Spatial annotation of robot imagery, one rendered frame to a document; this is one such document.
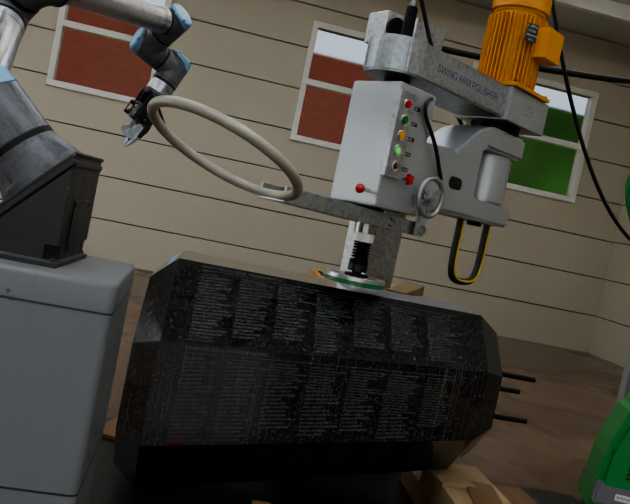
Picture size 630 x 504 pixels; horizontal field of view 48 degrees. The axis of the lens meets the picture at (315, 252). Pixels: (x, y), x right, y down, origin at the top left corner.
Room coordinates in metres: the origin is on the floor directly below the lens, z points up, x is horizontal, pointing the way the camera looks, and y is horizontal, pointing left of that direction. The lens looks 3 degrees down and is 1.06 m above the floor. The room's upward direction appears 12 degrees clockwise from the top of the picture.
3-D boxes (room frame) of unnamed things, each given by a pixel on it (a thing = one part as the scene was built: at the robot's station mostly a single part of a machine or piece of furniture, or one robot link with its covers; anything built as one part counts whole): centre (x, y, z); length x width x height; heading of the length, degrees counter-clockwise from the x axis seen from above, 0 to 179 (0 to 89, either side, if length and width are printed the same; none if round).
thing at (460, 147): (2.75, -0.44, 1.30); 0.74 x 0.23 x 0.49; 135
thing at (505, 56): (2.94, -0.63, 1.90); 0.31 x 0.28 x 0.40; 45
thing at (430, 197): (2.48, -0.33, 1.20); 0.15 x 0.10 x 0.15; 135
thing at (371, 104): (2.54, -0.21, 1.32); 0.36 x 0.22 x 0.45; 135
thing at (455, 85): (2.73, -0.40, 1.62); 0.96 x 0.25 x 0.17; 135
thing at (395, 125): (2.35, -0.19, 1.37); 0.08 x 0.03 x 0.28; 135
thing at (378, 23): (3.49, -0.12, 2.00); 0.20 x 0.18 x 0.15; 7
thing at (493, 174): (2.95, -0.62, 1.34); 0.19 x 0.19 x 0.20
